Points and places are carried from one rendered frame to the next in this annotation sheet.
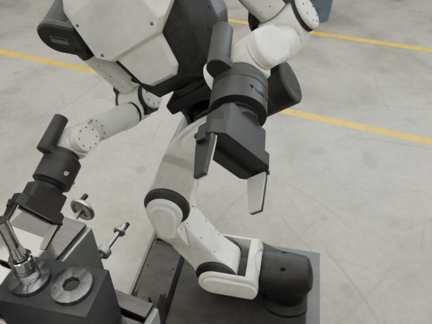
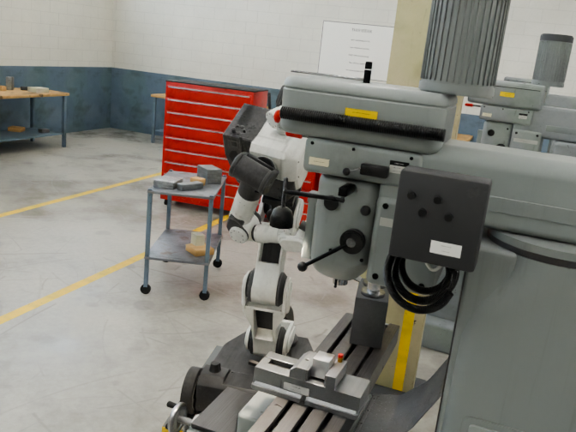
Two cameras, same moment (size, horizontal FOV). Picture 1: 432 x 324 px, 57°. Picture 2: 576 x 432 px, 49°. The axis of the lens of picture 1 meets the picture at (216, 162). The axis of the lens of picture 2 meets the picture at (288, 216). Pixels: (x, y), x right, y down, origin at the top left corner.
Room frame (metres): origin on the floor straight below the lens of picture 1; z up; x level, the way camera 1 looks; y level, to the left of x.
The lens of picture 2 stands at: (0.94, 2.62, 1.97)
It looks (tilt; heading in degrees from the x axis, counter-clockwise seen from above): 15 degrees down; 268
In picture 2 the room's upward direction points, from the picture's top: 6 degrees clockwise
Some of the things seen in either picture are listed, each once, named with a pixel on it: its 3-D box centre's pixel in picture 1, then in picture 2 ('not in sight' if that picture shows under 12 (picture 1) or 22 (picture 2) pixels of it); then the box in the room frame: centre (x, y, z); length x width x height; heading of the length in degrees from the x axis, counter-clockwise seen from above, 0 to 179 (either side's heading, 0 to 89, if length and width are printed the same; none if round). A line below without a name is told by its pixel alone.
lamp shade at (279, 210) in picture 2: not in sight; (282, 216); (0.89, 0.73, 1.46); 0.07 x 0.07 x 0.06
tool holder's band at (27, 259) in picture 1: (20, 258); not in sight; (0.52, 0.41, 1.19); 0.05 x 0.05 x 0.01
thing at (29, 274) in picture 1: (25, 267); (374, 283); (0.52, 0.41, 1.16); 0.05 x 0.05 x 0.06
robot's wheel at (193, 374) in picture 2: not in sight; (192, 390); (1.18, 0.16, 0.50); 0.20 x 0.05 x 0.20; 79
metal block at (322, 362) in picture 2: not in sight; (322, 365); (0.72, 0.84, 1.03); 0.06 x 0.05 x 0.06; 68
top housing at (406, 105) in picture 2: not in sight; (368, 111); (0.68, 0.78, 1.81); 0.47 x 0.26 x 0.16; 158
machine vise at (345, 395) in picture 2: not in sight; (312, 377); (0.75, 0.83, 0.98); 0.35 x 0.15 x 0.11; 158
